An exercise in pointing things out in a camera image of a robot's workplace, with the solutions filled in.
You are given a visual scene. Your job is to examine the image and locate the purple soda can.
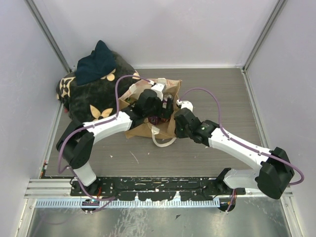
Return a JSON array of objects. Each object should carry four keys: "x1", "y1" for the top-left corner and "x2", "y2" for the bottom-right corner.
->
[
  {"x1": 148, "y1": 116, "x2": 160, "y2": 125},
  {"x1": 163, "y1": 93, "x2": 174, "y2": 102}
]

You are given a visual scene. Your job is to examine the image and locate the tan jute canvas bag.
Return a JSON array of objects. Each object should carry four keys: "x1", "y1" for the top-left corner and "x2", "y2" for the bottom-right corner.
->
[{"x1": 119, "y1": 79, "x2": 182, "y2": 148}]

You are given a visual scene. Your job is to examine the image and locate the red cola can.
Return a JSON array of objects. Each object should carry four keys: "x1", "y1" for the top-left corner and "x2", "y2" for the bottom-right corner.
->
[{"x1": 159, "y1": 116, "x2": 171, "y2": 124}]

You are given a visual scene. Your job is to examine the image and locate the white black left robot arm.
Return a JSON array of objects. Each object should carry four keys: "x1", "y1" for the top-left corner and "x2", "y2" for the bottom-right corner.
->
[{"x1": 56, "y1": 89, "x2": 173, "y2": 196}]

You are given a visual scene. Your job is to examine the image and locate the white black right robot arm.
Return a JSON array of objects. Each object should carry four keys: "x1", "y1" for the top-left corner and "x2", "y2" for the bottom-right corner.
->
[{"x1": 174, "y1": 108, "x2": 295, "y2": 199}]

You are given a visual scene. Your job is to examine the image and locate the navy blue cloth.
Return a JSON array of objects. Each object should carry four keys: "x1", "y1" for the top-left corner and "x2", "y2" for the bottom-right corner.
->
[{"x1": 75, "y1": 40, "x2": 117, "y2": 86}]

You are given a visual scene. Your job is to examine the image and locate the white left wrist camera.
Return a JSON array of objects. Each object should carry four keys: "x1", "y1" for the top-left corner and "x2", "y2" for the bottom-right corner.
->
[{"x1": 149, "y1": 78, "x2": 166, "y2": 101}]

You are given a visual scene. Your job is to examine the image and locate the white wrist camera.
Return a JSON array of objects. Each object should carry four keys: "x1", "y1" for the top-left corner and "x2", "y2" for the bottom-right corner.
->
[
  {"x1": 176, "y1": 99, "x2": 193, "y2": 112},
  {"x1": 149, "y1": 78, "x2": 166, "y2": 101}
]

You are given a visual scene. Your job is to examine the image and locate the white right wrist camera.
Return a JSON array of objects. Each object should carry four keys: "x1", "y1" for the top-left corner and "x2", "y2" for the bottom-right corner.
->
[{"x1": 176, "y1": 99, "x2": 193, "y2": 112}]

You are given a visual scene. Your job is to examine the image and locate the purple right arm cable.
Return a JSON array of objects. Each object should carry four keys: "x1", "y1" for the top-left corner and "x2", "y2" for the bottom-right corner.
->
[{"x1": 181, "y1": 87, "x2": 304, "y2": 186}]

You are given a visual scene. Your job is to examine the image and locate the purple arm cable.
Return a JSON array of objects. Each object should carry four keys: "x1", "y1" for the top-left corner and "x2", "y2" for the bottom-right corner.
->
[
  {"x1": 181, "y1": 87, "x2": 304, "y2": 186},
  {"x1": 57, "y1": 75, "x2": 154, "y2": 173}
]

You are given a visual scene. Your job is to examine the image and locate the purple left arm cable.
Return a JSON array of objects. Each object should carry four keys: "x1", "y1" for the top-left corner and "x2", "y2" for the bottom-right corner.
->
[{"x1": 57, "y1": 75, "x2": 154, "y2": 173}]

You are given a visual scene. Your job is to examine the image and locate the grey slotted cable duct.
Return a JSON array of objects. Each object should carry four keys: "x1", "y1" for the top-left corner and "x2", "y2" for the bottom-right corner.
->
[{"x1": 35, "y1": 198, "x2": 220, "y2": 208}]

